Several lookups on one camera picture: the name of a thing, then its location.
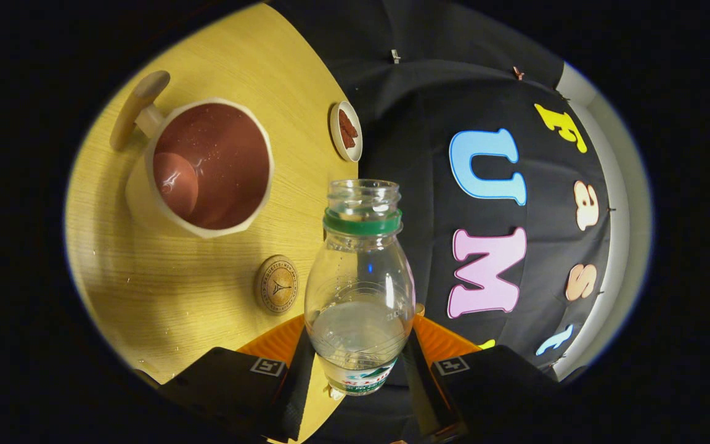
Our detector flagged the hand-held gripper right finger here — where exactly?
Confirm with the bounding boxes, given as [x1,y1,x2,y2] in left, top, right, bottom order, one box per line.
[401,314,559,442]

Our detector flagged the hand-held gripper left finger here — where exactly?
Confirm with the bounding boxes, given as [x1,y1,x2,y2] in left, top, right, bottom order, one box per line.
[158,314,316,442]

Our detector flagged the round wooden coaster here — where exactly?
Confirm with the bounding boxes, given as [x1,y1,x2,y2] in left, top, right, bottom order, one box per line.
[254,255,299,315]

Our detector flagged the clear plastic juice bottle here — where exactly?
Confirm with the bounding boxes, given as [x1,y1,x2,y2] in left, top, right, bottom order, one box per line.
[304,179,417,397]

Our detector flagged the beige cup with wooden handle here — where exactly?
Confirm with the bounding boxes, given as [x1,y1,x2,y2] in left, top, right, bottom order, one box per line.
[110,70,275,239]

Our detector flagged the wooden table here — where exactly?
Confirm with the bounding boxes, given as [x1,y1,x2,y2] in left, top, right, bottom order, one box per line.
[64,3,361,444]

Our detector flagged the black backdrop cloth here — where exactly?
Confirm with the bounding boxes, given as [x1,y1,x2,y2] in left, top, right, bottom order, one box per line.
[269,0,611,444]

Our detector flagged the small white plate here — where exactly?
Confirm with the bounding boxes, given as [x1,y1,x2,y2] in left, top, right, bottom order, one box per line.
[329,101,364,163]

